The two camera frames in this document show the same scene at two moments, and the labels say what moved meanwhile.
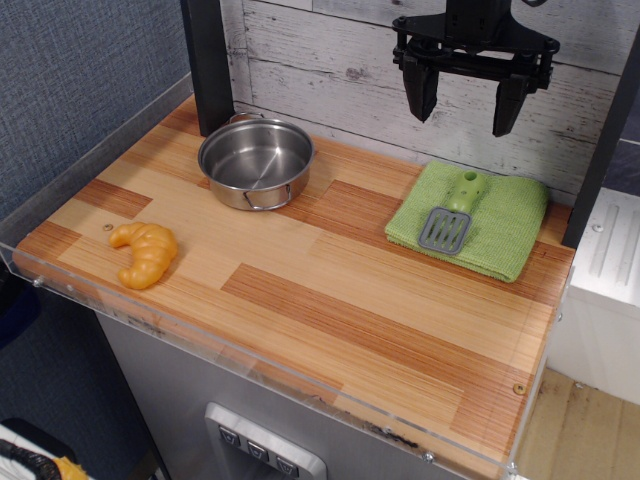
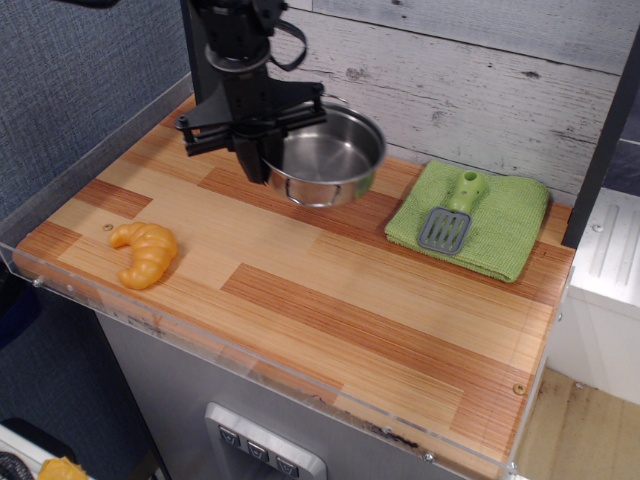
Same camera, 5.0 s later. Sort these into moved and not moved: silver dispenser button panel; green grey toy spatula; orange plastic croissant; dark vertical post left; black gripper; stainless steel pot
Moved: black gripper; stainless steel pot
Not moved: orange plastic croissant; silver dispenser button panel; green grey toy spatula; dark vertical post left
